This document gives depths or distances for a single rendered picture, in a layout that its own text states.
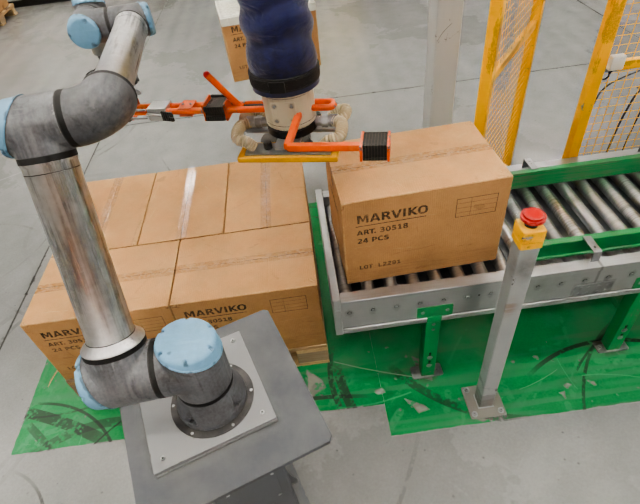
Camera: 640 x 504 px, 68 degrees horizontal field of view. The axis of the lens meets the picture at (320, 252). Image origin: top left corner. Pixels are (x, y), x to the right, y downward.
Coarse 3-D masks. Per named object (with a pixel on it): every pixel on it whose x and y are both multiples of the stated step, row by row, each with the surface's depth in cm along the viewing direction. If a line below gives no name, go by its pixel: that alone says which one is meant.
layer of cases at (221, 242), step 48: (96, 192) 254; (144, 192) 249; (192, 192) 245; (240, 192) 241; (288, 192) 237; (144, 240) 221; (192, 240) 218; (240, 240) 214; (288, 240) 211; (48, 288) 204; (144, 288) 198; (192, 288) 196; (240, 288) 193; (288, 288) 191; (48, 336) 196; (288, 336) 211
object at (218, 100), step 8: (208, 96) 164; (216, 96) 166; (224, 96) 165; (208, 104) 162; (216, 104) 162; (224, 104) 158; (208, 112) 161; (216, 112) 161; (224, 112) 160; (208, 120) 162; (216, 120) 162; (224, 120) 161
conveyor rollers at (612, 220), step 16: (624, 176) 220; (528, 192) 218; (544, 192) 218; (560, 192) 220; (592, 192) 214; (608, 192) 215; (624, 192) 217; (512, 208) 212; (560, 208) 208; (576, 208) 209; (608, 208) 205; (624, 208) 205; (544, 224) 203; (576, 224) 200; (592, 224) 200; (608, 224) 202; (624, 224) 198; (336, 240) 207; (336, 256) 201; (496, 256) 192; (576, 256) 188; (336, 272) 196; (432, 272) 189; (480, 272) 186; (368, 288) 186
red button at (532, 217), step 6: (522, 210) 137; (528, 210) 136; (534, 210) 135; (540, 210) 135; (522, 216) 135; (528, 216) 134; (534, 216) 134; (540, 216) 133; (546, 216) 134; (528, 222) 133; (534, 222) 133; (540, 222) 133; (534, 228) 136
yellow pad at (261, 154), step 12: (264, 144) 159; (240, 156) 160; (252, 156) 159; (264, 156) 159; (276, 156) 158; (288, 156) 157; (300, 156) 156; (312, 156) 156; (324, 156) 155; (336, 156) 154
